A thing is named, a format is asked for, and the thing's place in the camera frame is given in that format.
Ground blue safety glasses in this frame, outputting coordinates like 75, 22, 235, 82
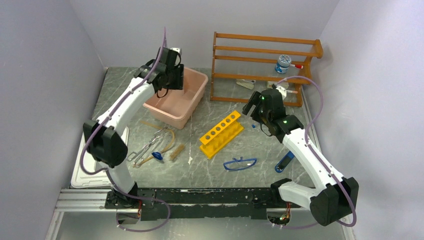
222, 157, 258, 172

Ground blue funnel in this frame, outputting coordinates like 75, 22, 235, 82
151, 151, 163, 161

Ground metal crucible tongs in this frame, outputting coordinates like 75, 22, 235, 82
126, 128, 166, 167

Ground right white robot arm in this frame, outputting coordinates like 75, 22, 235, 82
242, 87, 359, 227

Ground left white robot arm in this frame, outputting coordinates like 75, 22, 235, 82
79, 46, 184, 208

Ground white stapler-like object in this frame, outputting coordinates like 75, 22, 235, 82
235, 79, 256, 90

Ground small white box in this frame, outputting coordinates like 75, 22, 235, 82
266, 81, 281, 89

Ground pink plastic bin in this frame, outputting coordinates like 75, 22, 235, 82
143, 67, 209, 130

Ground orange wooden shelf rack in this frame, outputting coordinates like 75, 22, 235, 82
210, 32, 324, 107

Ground blue-lidded jar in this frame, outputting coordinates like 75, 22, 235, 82
274, 54, 292, 74

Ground blue black handheld tool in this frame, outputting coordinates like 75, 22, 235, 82
274, 151, 295, 173

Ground red-capped marker pen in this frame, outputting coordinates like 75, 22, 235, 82
290, 64, 304, 69

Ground yellow test tube rack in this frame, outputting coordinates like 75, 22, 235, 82
199, 110, 244, 159

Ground tan rubber tubing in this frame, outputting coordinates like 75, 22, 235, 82
132, 121, 176, 168

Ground white plastic tray lid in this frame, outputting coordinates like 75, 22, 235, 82
70, 134, 111, 189

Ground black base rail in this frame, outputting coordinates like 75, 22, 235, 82
104, 187, 298, 221

